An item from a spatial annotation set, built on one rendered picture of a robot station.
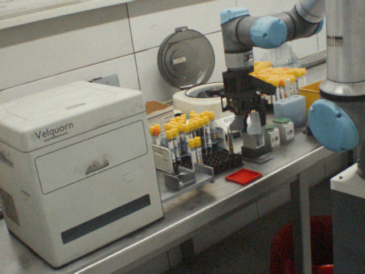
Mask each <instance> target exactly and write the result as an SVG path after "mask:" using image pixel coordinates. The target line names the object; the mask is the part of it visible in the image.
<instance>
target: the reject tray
mask: <svg viewBox="0 0 365 274"><path fill-rule="evenodd" d="M260 177H262V173H259V172H255V171H252V170H248V169H245V168H242V169H240V170H238V171H236V172H234V173H232V174H230V175H228V176H226V177H225V179H226V180H228V181H230V182H233V183H236V184H239V185H242V186H246V185H248V183H250V182H252V181H254V180H256V179H258V178H260Z"/></svg>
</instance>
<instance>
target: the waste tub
mask: <svg viewBox="0 0 365 274"><path fill-rule="evenodd" d="M323 81H324V80H322V81H319V82H314V83H312V84H308V85H306V86H303V87H300V88H298V90H299V94H300V95H303V96H305V97H306V115H307V118H308V114H309V109H310V107H311V106H312V105H313V103H314V102H315V101H316V100H319V85H320V84H321V83H322V82H323Z"/></svg>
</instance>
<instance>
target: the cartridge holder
mask: <svg viewBox="0 0 365 274"><path fill-rule="evenodd" d="M241 150H242V151H240V152H238V153H237V154H238V155H242V158H243V159H247V160H251V161H254V162H257V163H262V162H264V161H266V160H269V159H271V158H273V157H274V153H272V152H268V145H267V144H265V145H263V146H261V147H260V148H258V149H256V150H254V149H251V148H247V147H244V146H242V147H241Z"/></svg>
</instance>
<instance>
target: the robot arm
mask: <svg viewBox="0 0 365 274"><path fill-rule="evenodd" d="M324 16H326V50H327V65H326V79H325V80H324V81H323V82H322V83H321V84H320V85H319V100H316V101H315V102H314V103H313V105H312V106H311V107H310V109H309V114H308V120H309V126H310V129H311V131H312V133H313V135H314V136H315V137H316V139H317V141H318V142H319V143H320V144H321V145H322V146H323V147H324V148H326V149H328V150H330V151H334V152H343V151H345V150H351V149H354V148H356V147H357V146H358V145H360V144H363V145H362V148H361V151H360V155H359V159H358V161H357V173H358V175H359V176H360V177H361V178H363V179H364V180H365V0H298V1H297V2H296V5H294V7H293V8H292V9H291V10H290V11H286V12H282V13H281V12H280V13H275V14H270V15H265V16H261V17H256V16H250V14H249V9H248V8H247V7H232V8H228V9H223V10H222V11H221V12H220V23H221V29H222V39H223V45H224V56H225V66H226V67H227V68H226V69H227V70H226V71H223V72H222V81H223V86H224V92H222V93H220V99H221V109H222V112H225V111H227V110H229V111H230V112H232V113H234V115H235V117H234V121H232V122H231V124H230V126H232V131H239V132H240V135H241V136H242V131H243V130H246V129H247V132H248V134H249V135H257V140H258V144H261V142H262V138H263V134H264V130H265V124H266V110H265V105H264V103H263V99H261V94H262V95H266V96H270V95H275V91H276V88H277V87H275V86H273V85H272V84H270V83H269V82H265V81H264V80H261V79H259V78H257V77H254V76H252V75H248V74H250V73H252V72H255V69H254V66H253V65H254V56H253V47H260V48H262V49H265V50H268V49H276V48H279V47H280V46H281V45H282V44H283V43H285V42H288V41H292V40H297V39H301V38H308V37H312V35H315V34H318V33H320V32H321V31H322V29H323V23H324V20H323V17H324ZM223 98H226V102H227V105H226V107H223V104H222V99H223ZM251 111H255V112H251ZM249 114H250V121H251V122H250V124H249V126H248V122H247V120H248V117H249Z"/></svg>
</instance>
